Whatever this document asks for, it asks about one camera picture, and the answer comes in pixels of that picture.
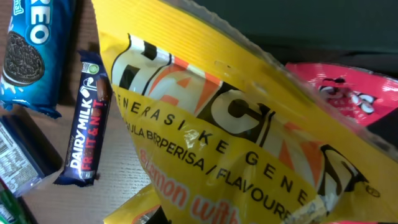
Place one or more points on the yellow sunflower seed bag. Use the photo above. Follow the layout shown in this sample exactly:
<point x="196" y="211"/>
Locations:
<point x="226" y="133"/>

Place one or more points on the Dairy Milk chocolate bar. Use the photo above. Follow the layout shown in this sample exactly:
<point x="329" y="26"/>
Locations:
<point x="89" y="123"/>

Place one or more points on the red dried fruit bag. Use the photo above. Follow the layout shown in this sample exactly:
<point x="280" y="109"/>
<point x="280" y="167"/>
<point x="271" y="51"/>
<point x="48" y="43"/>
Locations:
<point x="368" y="98"/>

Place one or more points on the blue Oreo cookie pack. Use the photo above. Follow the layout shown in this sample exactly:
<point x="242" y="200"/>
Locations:
<point x="37" y="41"/>

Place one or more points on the black gift box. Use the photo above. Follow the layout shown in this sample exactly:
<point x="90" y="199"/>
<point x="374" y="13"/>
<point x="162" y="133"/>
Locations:
<point x="357" y="33"/>

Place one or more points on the small dark blue carton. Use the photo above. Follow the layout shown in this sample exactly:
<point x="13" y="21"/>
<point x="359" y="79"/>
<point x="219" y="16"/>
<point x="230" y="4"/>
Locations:
<point x="27" y="156"/>

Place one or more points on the red green KitKat bar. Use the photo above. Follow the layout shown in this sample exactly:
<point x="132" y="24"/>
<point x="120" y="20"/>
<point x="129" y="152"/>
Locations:
<point x="14" y="210"/>

